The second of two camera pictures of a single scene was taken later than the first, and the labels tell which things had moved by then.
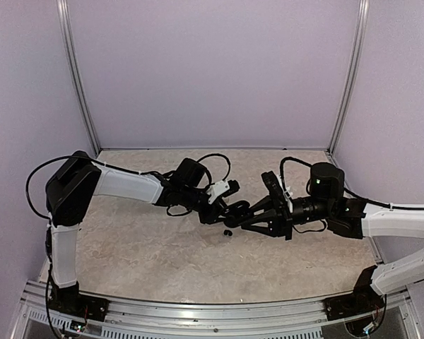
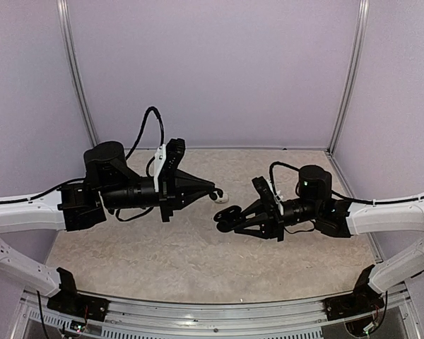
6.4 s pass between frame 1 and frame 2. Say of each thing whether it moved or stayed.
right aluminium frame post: stayed
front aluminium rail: stayed
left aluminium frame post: stayed
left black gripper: moved
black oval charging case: moved
